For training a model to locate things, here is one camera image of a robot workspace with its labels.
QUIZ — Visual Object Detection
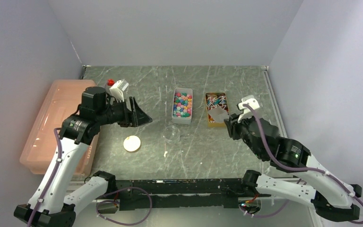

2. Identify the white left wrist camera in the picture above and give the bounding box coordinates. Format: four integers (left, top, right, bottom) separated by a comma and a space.
106, 79, 129, 102

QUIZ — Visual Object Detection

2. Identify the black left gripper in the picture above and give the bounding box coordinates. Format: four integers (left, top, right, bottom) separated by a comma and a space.
96, 96, 152, 128

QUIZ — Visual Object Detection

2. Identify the clear plastic cup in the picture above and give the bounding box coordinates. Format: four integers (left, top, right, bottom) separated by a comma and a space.
163, 125, 181, 144

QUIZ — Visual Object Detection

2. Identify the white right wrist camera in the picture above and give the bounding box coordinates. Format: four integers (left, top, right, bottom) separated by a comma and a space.
237, 95, 260, 123

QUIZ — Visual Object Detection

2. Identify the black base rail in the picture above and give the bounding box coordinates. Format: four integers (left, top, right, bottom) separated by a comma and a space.
97, 178, 261, 211

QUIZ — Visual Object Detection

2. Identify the gold tin of lollipops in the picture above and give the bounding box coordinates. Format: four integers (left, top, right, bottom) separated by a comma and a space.
205, 92, 229, 127

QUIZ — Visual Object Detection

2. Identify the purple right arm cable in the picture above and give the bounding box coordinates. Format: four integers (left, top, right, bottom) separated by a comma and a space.
241, 103, 363, 225

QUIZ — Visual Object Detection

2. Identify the orange translucent storage box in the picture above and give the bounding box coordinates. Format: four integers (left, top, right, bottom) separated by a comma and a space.
19, 79, 96, 175

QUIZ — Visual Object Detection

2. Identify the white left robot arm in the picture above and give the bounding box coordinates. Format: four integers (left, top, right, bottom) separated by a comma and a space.
14, 87, 152, 227

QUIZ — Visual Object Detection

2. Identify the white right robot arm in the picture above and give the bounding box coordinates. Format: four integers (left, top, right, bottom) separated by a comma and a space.
225, 114, 363, 224

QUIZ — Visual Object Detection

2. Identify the gold round lid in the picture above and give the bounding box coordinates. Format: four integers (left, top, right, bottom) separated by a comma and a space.
123, 135, 141, 153

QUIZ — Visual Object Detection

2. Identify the white tin of pastel candies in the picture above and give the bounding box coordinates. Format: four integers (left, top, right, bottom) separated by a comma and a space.
172, 88, 193, 124

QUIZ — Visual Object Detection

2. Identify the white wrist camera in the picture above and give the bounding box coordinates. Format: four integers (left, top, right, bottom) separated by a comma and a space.
237, 95, 260, 123
106, 79, 129, 102

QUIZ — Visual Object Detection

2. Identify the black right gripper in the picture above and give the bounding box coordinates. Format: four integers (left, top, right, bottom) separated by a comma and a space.
224, 109, 263, 159

